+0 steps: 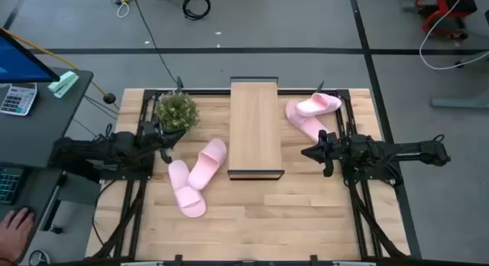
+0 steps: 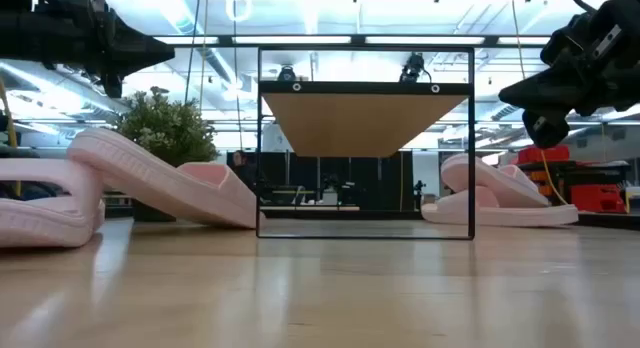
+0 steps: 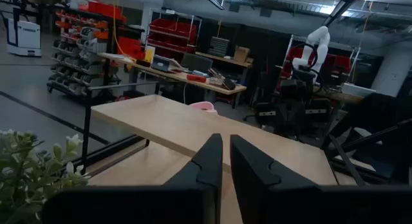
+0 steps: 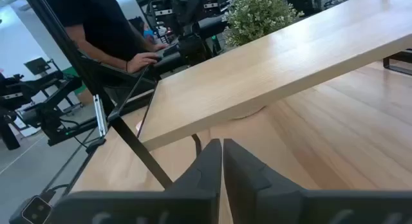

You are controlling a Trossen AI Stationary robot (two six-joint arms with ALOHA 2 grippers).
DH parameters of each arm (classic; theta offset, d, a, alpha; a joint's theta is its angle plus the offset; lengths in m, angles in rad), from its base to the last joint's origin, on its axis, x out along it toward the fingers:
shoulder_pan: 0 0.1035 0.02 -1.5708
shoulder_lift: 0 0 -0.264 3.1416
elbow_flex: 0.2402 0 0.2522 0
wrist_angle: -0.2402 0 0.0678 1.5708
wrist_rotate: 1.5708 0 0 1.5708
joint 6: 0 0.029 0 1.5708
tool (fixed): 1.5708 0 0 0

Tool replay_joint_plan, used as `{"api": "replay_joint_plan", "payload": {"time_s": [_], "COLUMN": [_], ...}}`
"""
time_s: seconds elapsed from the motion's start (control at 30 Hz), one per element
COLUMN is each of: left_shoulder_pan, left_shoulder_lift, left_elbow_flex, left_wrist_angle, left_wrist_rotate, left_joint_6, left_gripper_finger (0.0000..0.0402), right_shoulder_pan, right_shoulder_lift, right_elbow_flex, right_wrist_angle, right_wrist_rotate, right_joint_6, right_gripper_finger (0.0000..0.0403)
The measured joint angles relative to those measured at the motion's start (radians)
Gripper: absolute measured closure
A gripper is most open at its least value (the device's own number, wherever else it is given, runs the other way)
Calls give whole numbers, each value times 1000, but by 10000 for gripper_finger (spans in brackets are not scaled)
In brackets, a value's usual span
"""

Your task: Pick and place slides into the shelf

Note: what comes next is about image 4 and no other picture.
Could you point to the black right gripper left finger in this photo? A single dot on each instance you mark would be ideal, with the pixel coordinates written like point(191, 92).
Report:
point(206, 172)

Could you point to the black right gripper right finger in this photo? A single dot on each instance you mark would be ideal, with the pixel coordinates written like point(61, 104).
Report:
point(244, 185)

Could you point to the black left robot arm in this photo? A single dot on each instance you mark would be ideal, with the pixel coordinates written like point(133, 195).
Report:
point(190, 24)

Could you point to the person's hand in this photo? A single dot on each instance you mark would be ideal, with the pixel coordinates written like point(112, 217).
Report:
point(159, 47)
point(141, 61)

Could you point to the person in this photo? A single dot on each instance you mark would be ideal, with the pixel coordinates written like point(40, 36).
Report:
point(146, 32)
point(106, 24)

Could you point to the green plant in black pot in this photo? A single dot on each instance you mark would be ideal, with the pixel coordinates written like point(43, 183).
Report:
point(257, 14)

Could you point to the wooden shelf with black frame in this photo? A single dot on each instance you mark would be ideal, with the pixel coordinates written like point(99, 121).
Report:
point(257, 72)

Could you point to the black aluminium rig frame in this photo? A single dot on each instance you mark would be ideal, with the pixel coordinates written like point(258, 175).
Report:
point(80, 66)

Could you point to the small black camera box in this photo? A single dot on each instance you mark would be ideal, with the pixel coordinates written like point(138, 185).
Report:
point(35, 211)

